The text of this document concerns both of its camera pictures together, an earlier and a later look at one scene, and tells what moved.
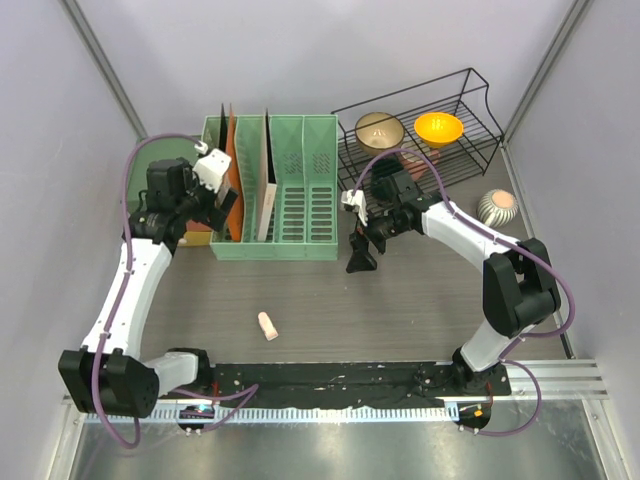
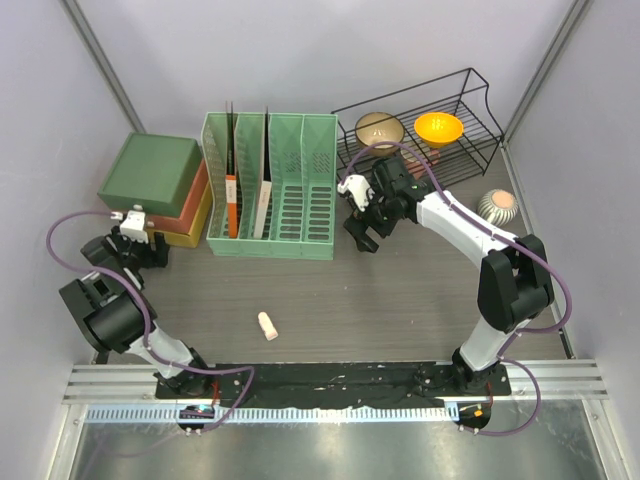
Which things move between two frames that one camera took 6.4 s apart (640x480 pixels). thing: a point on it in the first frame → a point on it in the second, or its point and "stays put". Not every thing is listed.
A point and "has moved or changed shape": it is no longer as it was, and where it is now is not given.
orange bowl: x=438 y=129 stays put
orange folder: x=235 y=179 has moved or changed shape
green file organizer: x=305 y=217 stays put
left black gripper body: x=203 y=209 → x=136 y=254
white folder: x=267 y=185 stays put
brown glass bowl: x=378 y=131 stays put
